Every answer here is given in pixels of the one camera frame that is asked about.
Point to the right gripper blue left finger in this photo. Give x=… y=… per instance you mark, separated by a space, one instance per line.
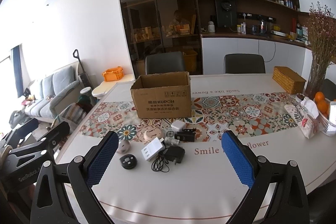
x=87 y=171

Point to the black upright vacuum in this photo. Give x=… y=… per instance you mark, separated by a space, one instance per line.
x=83 y=76

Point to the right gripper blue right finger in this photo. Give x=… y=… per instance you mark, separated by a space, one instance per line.
x=256 y=172

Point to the left dark dining chair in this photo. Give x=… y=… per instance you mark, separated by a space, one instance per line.
x=164 y=63

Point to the orange plastic crate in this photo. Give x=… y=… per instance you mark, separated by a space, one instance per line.
x=113 y=74

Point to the brown cardboard box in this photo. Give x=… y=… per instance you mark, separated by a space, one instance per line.
x=164 y=95

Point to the black clip device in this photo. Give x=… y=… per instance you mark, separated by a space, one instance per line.
x=187 y=134

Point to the black power adapter with cable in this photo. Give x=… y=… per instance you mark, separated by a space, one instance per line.
x=173 y=154

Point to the black coffee machine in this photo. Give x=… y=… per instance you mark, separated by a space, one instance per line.
x=226 y=14

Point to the right dark dining chair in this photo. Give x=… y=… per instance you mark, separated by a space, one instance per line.
x=243 y=63

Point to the dried flower vase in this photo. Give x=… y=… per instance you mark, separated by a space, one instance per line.
x=321 y=35

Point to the dark glass cabinet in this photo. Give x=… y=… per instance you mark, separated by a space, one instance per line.
x=159 y=26

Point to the small white side table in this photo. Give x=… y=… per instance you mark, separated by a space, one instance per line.
x=100 y=91

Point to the silver oval mouse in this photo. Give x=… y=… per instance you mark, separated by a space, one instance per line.
x=123 y=146

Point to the woven rattan tissue box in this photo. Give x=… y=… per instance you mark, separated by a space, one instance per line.
x=288 y=79

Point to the white battery charger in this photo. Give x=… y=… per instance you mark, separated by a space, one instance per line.
x=153 y=148

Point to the floral fabric tissue pouch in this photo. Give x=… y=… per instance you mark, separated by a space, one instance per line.
x=305 y=114

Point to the white square charger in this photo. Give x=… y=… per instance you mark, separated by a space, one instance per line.
x=178 y=126

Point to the black round cable hub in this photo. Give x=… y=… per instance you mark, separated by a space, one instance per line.
x=128 y=161

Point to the grey sofa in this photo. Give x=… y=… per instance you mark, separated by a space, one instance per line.
x=54 y=93

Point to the pink round deer device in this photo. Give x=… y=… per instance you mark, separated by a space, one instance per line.
x=150 y=133

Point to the white rabbit keychain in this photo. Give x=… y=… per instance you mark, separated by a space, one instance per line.
x=170 y=138

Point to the dark dining chair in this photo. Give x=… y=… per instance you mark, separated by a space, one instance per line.
x=243 y=63
x=164 y=63

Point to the patterned table runner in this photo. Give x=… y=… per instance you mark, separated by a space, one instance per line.
x=247 y=115

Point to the oranges in basket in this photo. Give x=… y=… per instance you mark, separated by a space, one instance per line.
x=322 y=104

